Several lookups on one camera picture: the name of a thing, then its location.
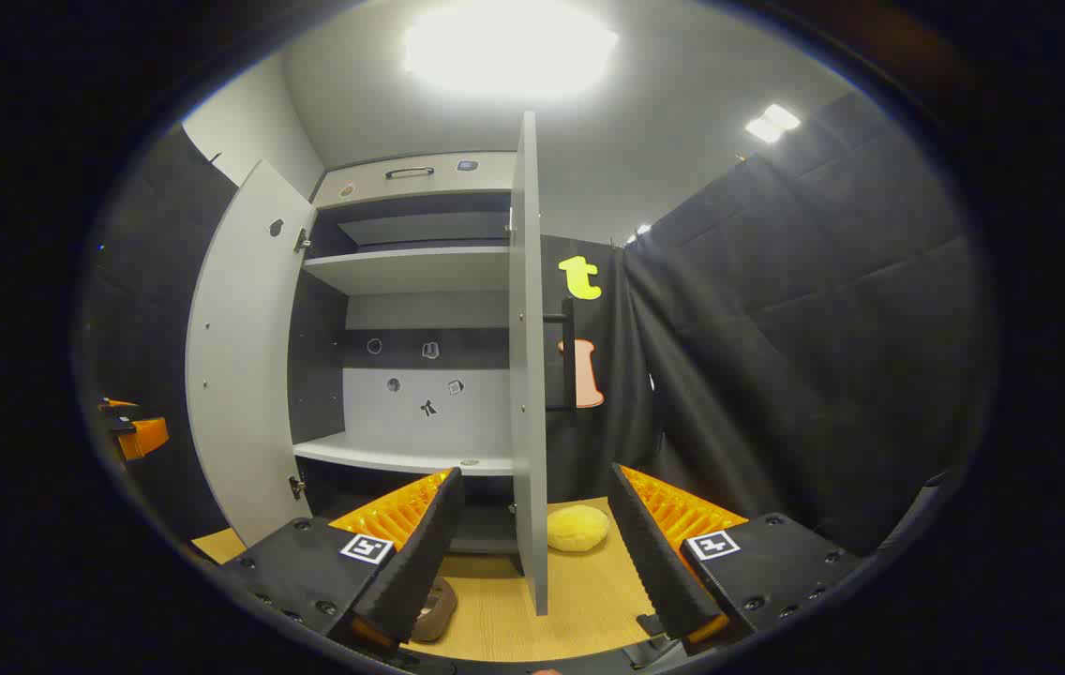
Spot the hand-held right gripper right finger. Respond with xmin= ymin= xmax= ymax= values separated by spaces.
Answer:
xmin=607 ymin=462 xmax=863 ymax=657

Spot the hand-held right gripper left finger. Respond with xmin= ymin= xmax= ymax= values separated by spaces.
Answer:
xmin=218 ymin=467 xmax=466 ymax=654

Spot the brown fuzzy shoe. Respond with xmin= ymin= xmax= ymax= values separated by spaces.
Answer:
xmin=411 ymin=577 xmax=458 ymax=643

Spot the grey cabinet door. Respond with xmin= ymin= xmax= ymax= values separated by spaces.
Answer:
xmin=507 ymin=111 xmax=550 ymax=617
xmin=186 ymin=159 xmax=318 ymax=548

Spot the grey shoe cabinet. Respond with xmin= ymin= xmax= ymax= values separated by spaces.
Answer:
xmin=289 ymin=150 xmax=519 ymax=556

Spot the yellow round cushion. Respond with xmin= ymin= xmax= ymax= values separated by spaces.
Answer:
xmin=547 ymin=504 xmax=611 ymax=552

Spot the large ceiling light panel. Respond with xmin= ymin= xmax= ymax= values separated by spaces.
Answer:
xmin=404 ymin=0 xmax=620 ymax=99

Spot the black door handle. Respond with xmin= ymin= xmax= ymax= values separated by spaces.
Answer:
xmin=544 ymin=298 xmax=578 ymax=413

